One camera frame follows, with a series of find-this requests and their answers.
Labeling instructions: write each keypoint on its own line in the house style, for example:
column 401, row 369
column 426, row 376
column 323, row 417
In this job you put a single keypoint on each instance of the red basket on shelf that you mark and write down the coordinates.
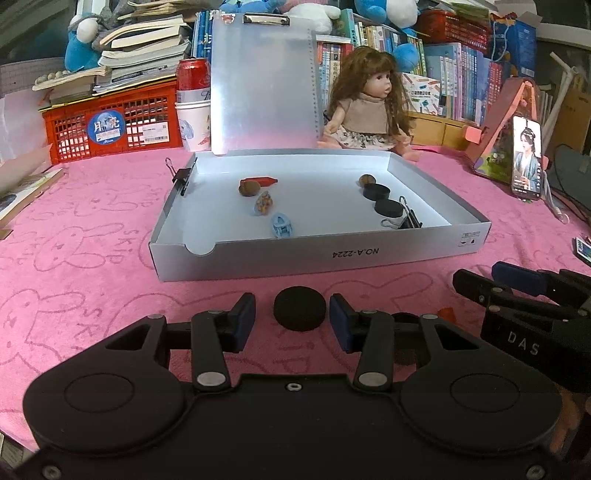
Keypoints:
column 440, row 27

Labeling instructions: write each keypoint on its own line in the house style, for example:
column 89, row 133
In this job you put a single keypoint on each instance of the translucent clipboard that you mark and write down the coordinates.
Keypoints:
column 264, row 92

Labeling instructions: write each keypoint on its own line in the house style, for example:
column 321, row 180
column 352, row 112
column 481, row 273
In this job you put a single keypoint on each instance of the blue white plush toy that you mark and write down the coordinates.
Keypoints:
column 82, row 30

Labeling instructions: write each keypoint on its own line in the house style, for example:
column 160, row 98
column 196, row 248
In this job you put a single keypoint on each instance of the pink bunny towel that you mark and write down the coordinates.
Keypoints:
column 76, row 268

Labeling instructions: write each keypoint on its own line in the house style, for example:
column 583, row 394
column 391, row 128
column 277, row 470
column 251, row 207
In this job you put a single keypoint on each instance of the black round cap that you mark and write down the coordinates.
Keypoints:
column 376, row 192

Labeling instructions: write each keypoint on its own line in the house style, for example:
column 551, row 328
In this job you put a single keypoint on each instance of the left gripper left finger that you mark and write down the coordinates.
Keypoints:
column 131, row 387

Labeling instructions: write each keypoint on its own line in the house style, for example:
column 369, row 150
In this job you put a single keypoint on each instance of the red soda can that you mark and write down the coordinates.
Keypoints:
column 193, row 74

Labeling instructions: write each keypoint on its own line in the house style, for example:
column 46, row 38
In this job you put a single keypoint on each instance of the black round lid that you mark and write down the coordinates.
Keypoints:
column 389, row 208

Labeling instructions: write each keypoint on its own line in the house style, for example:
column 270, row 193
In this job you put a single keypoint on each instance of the white paper cup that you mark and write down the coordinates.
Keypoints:
column 193, row 110

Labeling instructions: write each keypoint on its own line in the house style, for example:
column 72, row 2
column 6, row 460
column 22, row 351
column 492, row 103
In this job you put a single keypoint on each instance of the colourful stationery box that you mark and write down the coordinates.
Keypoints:
column 423, row 93

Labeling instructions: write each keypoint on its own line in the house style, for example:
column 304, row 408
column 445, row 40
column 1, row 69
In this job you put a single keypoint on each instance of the large black binder clip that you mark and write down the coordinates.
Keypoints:
column 407, row 220

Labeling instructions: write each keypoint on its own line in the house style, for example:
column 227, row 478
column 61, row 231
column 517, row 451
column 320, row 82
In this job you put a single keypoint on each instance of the small brown nut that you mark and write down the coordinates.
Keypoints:
column 366, row 179

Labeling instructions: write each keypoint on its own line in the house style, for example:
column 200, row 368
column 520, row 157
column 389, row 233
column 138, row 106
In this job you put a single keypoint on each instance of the pink phone stand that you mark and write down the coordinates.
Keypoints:
column 490, row 147

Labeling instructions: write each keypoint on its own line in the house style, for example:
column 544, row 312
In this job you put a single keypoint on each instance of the row of upright books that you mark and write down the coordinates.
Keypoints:
column 352, row 31

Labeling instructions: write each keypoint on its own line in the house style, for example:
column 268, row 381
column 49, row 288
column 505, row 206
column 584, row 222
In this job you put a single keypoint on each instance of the small blue plush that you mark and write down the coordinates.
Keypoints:
column 258, row 6

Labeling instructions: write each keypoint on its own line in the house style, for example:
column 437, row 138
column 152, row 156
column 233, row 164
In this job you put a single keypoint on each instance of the stack of books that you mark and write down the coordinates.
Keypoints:
column 131, row 54

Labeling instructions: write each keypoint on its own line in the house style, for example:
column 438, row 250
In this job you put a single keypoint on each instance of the grey cardboard box tray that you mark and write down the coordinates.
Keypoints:
column 212, row 233

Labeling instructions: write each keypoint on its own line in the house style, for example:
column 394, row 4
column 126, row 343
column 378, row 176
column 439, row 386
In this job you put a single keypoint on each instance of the open book on left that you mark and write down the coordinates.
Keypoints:
column 24, row 179

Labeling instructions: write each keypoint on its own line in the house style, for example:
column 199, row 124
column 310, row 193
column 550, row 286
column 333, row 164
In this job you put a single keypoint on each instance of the blue carton box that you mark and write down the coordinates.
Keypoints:
column 514, row 40

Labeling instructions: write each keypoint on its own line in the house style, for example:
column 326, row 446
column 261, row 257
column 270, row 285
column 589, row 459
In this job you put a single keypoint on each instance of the light blue toy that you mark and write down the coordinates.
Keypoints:
column 282, row 226

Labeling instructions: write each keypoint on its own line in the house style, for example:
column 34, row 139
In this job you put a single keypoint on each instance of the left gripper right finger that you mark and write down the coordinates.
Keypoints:
column 469, row 395

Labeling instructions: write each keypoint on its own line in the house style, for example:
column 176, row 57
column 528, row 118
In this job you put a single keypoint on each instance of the small brown blue figurine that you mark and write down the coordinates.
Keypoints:
column 263, row 204

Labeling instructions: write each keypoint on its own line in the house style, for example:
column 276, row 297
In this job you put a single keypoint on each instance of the red plastic basket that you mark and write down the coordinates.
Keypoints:
column 131, row 120

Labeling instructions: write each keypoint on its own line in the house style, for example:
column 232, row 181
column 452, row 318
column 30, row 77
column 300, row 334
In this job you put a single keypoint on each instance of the wooden drawer shelf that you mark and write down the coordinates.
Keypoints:
column 430, row 130

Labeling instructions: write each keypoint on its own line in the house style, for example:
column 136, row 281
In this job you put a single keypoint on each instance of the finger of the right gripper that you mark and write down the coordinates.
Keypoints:
column 502, row 302
column 565, row 287

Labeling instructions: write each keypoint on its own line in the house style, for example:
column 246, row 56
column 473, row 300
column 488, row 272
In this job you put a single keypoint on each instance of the black round disc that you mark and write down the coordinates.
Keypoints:
column 409, row 341
column 299, row 308

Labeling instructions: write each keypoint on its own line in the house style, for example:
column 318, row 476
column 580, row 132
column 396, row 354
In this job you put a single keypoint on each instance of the black binder clip on edge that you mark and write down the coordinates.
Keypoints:
column 180, row 177

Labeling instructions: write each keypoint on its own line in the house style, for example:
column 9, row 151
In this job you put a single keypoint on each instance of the big blue plush toy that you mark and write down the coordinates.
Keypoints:
column 400, row 13

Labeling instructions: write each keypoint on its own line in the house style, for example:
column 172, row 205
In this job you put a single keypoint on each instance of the smartphone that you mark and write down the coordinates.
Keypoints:
column 526, row 177

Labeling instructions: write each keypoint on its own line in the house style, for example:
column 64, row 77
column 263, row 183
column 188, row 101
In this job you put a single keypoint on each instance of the brown walnut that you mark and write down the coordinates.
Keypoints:
column 249, row 188

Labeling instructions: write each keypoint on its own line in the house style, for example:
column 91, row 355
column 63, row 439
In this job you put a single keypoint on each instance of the red marker cap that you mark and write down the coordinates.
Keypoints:
column 265, row 181

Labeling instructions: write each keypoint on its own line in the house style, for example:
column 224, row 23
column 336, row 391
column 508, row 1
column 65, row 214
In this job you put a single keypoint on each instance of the brown-haired baby doll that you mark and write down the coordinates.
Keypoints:
column 367, row 107

